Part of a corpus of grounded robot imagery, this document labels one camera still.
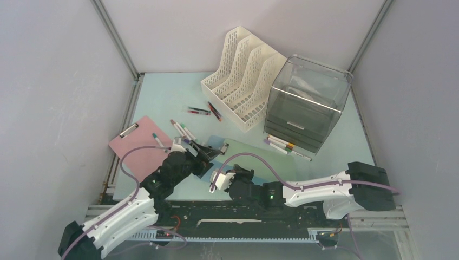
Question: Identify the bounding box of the orange gel pen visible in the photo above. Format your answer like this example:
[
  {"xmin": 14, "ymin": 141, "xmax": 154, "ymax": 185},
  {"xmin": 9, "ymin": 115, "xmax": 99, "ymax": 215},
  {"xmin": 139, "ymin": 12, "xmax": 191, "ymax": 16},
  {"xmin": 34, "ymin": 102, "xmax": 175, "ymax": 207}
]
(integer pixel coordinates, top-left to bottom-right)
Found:
[{"xmin": 208, "ymin": 103, "xmax": 222, "ymax": 122}]

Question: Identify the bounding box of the purple gel pen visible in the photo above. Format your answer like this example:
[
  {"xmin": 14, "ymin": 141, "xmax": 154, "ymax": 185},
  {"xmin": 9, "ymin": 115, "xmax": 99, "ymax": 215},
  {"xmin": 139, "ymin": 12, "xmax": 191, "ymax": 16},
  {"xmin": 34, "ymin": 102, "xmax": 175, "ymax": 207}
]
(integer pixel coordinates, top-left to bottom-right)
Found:
[{"xmin": 207, "ymin": 101, "xmax": 221, "ymax": 118}]

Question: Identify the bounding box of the purple cap marker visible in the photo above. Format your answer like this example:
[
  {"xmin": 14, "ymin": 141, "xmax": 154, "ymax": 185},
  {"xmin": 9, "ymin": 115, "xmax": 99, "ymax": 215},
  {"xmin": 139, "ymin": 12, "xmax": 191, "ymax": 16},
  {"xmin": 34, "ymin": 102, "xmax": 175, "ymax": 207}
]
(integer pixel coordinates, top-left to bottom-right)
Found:
[{"xmin": 263, "ymin": 139, "xmax": 288, "ymax": 154}]

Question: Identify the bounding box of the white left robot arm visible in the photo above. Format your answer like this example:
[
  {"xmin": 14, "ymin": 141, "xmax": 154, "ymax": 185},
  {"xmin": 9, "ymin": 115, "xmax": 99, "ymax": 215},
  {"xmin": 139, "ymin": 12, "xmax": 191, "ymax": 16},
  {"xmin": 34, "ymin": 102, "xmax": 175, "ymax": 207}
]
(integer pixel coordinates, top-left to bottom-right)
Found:
[{"xmin": 58, "ymin": 141, "xmax": 221, "ymax": 259}]

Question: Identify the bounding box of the blue clipboard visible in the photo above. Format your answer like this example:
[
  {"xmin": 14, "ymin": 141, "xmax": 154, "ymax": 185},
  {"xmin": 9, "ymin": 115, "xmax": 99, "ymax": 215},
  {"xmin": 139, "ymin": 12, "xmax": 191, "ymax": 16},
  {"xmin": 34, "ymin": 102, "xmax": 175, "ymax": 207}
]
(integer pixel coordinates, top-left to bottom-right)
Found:
[{"xmin": 204, "ymin": 135, "xmax": 276, "ymax": 184}]

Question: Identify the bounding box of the teal cap marker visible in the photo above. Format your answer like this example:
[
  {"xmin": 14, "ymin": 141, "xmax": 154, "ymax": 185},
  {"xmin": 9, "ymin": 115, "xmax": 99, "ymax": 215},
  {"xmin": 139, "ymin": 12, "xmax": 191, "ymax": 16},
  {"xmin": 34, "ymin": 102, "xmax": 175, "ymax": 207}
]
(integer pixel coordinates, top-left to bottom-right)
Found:
[{"xmin": 152, "ymin": 133, "xmax": 164, "ymax": 147}]

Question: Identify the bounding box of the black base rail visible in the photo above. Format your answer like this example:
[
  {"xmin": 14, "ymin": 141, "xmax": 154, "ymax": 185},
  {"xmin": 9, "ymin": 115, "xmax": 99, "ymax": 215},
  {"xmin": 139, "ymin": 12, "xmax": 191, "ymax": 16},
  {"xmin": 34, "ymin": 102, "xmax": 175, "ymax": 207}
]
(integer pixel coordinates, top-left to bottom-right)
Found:
[{"xmin": 156, "ymin": 200, "xmax": 348, "ymax": 238}]

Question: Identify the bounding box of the dark red gel pen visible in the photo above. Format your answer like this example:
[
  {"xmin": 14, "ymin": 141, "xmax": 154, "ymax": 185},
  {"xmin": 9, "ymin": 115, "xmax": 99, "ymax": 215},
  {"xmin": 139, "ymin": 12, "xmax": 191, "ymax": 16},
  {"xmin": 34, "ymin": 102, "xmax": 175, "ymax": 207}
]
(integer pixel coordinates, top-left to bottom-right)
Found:
[{"xmin": 187, "ymin": 110, "xmax": 211, "ymax": 115}]

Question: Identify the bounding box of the white file organizer rack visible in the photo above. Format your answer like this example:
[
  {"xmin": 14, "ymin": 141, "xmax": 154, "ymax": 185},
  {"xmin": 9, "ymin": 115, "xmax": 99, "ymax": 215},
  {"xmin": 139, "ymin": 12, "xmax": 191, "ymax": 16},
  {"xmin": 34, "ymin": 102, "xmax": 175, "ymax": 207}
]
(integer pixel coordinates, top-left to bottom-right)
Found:
[{"xmin": 201, "ymin": 26, "xmax": 287, "ymax": 133}]

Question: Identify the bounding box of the white marker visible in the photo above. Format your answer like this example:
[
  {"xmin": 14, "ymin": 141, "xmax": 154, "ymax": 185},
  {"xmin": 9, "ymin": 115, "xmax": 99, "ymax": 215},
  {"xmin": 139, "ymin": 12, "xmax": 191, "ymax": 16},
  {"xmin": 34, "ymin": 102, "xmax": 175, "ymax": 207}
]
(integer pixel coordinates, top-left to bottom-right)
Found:
[{"xmin": 175, "ymin": 122, "xmax": 192, "ymax": 140}]

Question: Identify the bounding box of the pink clipboard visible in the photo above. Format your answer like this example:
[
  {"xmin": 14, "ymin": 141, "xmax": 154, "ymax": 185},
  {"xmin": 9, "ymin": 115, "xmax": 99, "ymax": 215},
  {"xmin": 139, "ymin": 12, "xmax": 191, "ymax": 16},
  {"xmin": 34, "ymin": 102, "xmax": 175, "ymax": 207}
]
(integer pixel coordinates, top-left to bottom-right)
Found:
[{"xmin": 108, "ymin": 116, "xmax": 173, "ymax": 181}]

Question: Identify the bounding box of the light green cap marker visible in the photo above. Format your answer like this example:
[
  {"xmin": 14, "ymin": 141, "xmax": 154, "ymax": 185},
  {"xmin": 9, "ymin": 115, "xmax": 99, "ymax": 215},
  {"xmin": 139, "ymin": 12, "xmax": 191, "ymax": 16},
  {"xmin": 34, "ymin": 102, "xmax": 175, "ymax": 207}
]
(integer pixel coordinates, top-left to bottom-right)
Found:
[{"xmin": 180, "ymin": 123, "xmax": 196, "ymax": 141}]

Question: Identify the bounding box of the clear grey drawer box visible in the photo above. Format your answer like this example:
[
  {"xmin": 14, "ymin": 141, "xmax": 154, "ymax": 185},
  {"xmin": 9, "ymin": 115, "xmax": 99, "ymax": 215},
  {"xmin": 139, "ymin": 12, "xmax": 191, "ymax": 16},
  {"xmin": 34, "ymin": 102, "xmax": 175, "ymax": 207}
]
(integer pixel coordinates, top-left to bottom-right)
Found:
[{"xmin": 264, "ymin": 55, "xmax": 353, "ymax": 154}]

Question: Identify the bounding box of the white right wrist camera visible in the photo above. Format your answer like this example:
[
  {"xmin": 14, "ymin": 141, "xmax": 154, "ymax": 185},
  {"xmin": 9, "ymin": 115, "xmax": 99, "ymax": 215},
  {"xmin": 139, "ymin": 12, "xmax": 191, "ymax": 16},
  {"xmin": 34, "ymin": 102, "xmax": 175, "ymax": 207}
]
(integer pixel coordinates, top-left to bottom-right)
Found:
[{"xmin": 209, "ymin": 170, "xmax": 235, "ymax": 193}]

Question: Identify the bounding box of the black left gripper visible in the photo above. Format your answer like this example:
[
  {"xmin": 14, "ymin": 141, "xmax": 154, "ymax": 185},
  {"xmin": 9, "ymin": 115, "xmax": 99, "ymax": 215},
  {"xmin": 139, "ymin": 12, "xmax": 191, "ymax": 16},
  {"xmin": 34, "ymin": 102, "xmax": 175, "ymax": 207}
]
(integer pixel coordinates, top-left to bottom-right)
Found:
[{"xmin": 172, "ymin": 140, "xmax": 221, "ymax": 186}]

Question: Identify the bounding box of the green clipboard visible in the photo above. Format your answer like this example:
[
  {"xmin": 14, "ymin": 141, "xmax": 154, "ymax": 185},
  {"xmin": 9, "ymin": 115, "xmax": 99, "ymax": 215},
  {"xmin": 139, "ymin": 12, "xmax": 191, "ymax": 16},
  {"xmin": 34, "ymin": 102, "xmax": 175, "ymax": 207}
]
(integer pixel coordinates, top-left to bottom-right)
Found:
[{"xmin": 215, "ymin": 139, "xmax": 297, "ymax": 181}]

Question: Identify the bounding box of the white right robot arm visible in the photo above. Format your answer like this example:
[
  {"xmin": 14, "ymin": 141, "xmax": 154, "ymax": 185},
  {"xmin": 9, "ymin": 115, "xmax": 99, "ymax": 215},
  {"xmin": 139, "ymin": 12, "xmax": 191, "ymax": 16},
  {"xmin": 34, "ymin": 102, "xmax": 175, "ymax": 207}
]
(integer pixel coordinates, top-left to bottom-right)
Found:
[{"xmin": 215, "ymin": 162, "xmax": 396, "ymax": 226}]

